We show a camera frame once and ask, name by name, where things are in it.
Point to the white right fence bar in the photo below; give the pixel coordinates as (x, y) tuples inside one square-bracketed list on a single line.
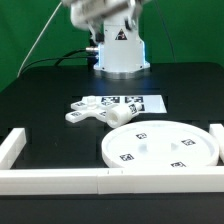
[(217, 131)]

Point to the white fence bar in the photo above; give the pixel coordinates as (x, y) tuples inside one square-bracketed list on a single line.
[(217, 131), (11, 147), (110, 181)]

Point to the white front fence bar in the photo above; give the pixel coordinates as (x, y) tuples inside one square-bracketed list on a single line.
[(110, 181)]

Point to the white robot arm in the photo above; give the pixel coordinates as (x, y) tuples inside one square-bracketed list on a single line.
[(115, 31)]

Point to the white left fence bar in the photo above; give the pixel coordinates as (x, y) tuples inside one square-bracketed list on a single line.
[(11, 147)]

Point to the white marker sheet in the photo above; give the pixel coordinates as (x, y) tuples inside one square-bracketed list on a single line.
[(150, 103)]

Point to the white round table top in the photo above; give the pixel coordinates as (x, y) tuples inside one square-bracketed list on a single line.
[(150, 144)]

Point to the white cross table base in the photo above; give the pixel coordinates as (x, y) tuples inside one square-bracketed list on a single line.
[(91, 106)]

